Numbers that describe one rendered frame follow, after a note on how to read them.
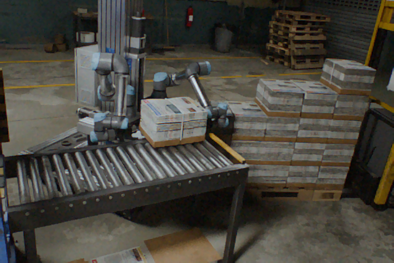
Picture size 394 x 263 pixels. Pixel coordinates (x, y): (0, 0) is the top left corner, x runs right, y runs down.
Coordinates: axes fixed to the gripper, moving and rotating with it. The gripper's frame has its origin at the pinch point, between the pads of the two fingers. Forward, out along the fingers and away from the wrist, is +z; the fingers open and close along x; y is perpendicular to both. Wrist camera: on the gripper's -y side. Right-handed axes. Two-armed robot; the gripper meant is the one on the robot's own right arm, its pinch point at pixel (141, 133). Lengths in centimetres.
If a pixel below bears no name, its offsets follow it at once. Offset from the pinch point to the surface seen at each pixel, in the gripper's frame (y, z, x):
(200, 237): -80, 41, -28
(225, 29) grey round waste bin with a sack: -17, 456, 608
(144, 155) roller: -0.7, -8.5, -28.8
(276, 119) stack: 1, 118, -4
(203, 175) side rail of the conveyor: 0, 15, -62
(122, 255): -80, -20, -26
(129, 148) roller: -0.4, -14.7, -17.0
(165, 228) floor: -80, 20, -9
